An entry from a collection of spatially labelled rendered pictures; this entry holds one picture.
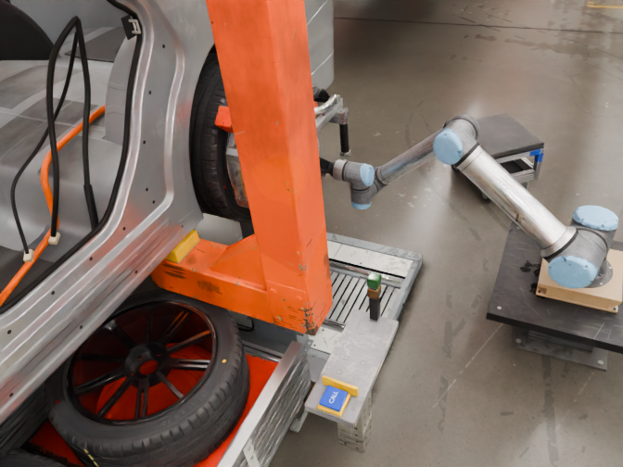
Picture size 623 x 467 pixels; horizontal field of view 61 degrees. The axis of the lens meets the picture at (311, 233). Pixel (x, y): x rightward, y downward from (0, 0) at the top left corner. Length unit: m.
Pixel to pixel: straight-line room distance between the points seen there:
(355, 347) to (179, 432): 0.62
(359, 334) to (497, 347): 0.79
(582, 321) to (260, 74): 1.54
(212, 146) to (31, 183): 0.64
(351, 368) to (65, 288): 0.91
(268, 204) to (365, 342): 0.66
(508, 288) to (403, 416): 0.66
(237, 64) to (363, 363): 1.04
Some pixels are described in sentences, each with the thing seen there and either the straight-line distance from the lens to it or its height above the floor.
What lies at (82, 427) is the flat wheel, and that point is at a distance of 1.83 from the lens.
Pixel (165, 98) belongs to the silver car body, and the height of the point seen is 1.22.
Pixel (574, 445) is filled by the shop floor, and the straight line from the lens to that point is 2.28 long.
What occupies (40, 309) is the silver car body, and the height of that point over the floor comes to 0.93.
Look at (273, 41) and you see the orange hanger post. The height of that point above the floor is 1.51.
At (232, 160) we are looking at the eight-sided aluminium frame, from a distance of 1.90.
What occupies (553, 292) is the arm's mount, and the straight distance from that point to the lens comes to 2.27.
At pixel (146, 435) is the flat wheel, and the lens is 1.73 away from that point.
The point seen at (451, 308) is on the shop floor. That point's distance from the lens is 2.58.
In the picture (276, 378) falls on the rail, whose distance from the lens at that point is 1.87.
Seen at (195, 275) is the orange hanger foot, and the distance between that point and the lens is 1.88.
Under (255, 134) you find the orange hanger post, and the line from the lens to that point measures 1.34.
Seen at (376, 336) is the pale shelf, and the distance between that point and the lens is 1.87.
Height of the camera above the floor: 1.90
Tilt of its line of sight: 40 degrees down
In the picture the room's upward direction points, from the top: 7 degrees counter-clockwise
